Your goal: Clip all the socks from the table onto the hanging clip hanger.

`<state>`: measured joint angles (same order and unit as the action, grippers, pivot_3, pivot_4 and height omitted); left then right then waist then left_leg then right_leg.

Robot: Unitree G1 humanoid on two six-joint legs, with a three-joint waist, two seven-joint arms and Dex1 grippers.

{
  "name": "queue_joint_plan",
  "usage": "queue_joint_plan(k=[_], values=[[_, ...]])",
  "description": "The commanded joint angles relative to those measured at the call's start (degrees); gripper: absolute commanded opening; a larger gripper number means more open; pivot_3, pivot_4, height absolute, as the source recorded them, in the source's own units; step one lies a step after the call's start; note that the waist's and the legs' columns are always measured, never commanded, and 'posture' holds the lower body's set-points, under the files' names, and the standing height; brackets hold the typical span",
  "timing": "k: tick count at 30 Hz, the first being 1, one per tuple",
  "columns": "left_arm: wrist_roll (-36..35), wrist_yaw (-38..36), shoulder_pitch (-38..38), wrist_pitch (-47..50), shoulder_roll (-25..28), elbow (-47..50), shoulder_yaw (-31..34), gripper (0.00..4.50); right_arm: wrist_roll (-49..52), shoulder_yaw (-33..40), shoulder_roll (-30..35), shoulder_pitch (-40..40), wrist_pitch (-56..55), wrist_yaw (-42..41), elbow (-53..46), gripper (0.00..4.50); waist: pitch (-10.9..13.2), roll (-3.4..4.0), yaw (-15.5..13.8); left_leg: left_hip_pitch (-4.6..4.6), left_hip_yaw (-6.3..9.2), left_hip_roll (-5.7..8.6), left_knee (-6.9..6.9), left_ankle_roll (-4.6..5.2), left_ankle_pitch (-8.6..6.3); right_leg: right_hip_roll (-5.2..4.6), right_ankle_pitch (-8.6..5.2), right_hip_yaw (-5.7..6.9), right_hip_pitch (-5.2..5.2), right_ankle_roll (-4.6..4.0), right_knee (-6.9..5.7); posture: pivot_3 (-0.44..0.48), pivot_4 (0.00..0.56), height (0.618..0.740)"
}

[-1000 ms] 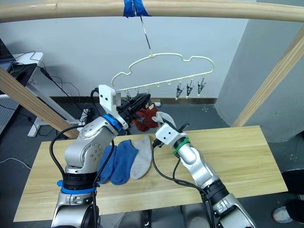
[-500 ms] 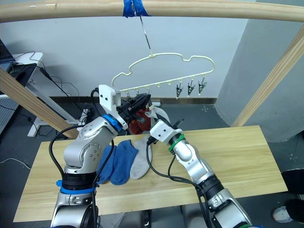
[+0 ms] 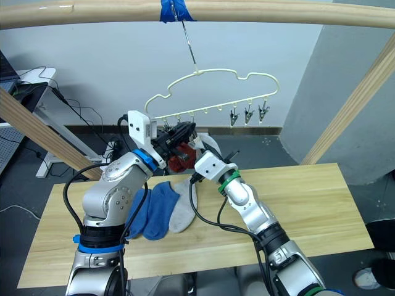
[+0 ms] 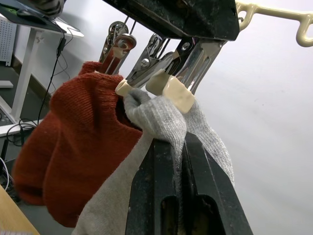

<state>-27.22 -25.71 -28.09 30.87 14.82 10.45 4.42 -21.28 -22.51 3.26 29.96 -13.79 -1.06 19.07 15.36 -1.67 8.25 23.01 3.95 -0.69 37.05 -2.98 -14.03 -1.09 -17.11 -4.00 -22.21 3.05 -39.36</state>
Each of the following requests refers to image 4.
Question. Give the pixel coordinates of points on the grey knit sock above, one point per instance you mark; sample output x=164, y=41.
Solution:
x=161, y=120

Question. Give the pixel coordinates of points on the white perforated panel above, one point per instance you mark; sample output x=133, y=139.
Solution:
x=6, y=41

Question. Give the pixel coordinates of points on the rust red knit sock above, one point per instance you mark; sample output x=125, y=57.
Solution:
x=73, y=134

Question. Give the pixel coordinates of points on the white desk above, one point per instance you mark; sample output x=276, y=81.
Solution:
x=25, y=73

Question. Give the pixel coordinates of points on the beige sock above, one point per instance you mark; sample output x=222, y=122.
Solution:
x=107, y=195

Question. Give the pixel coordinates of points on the cream plastic clip hanger frame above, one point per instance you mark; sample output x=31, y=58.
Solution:
x=276, y=11

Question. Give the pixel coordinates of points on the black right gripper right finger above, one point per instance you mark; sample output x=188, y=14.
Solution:
x=210, y=195

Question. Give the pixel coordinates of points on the black computer mouse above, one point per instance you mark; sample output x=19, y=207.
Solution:
x=24, y=12

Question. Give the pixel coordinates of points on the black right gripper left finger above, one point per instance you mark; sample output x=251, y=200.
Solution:
x=151, y=191

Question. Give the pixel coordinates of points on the black desk mat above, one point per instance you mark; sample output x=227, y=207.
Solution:
x=27, y=21

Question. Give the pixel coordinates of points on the grey striped cloth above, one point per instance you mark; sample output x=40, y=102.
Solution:
x=51, y=7

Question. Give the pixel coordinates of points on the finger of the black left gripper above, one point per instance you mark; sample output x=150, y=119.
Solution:
x=185, y=17

